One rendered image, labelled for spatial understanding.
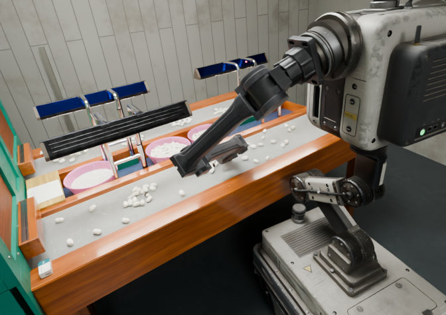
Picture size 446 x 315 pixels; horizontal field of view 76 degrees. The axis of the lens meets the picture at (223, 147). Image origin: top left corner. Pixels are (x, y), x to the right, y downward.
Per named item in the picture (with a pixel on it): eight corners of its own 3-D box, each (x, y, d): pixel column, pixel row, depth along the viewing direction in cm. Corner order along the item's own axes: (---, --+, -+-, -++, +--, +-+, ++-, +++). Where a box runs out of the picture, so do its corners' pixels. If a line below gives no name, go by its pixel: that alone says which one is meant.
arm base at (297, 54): (324, 83, 70) (314, 38, 64) (299, 101, 69) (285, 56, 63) (302, 77, 77) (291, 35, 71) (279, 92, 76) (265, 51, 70)
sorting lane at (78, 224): (353, 125, 182) (354, 121, 181) (34, 274, 100) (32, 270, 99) (316, 113, 205) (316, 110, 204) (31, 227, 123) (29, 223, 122)
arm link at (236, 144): (204, 171, 93) (186, 144, 95) (193, 180, 96) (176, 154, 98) (253, 148, 131) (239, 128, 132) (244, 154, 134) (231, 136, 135)
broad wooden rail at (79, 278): (367, 150, 180) (371, 123, 171) (52, 325, 98) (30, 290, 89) (350, 144, 189) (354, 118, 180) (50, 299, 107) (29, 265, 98)
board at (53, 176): (66, 201, 130) (65, 199, 130) (28, 215, 123) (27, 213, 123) (58, 171, 155) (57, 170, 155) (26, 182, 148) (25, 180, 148)
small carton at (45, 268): (53, 273, 95) (50, 269, 94) (41, 278, 93) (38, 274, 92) (51, 261, 99) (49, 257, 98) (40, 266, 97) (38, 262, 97)
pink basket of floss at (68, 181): (131, 176, 161) (127, 162, 157) (103, 206, 139) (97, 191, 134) (91, 173, 168) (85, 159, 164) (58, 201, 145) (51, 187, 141)
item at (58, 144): (192, 116, 134) (190, 101, 130) (46, 162, 106) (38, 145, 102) (185, 111, 140) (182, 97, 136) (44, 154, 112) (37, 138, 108)
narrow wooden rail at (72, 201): (315, 121, 208) (316, 107, 203) (37, 238, 126) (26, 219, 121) (309, 119, 212) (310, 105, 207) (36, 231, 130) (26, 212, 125)
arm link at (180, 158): (176, 188, 89) (158, 162, 91) (201, 175, 100) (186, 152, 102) (283, 97, 65) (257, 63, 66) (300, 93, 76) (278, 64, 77)
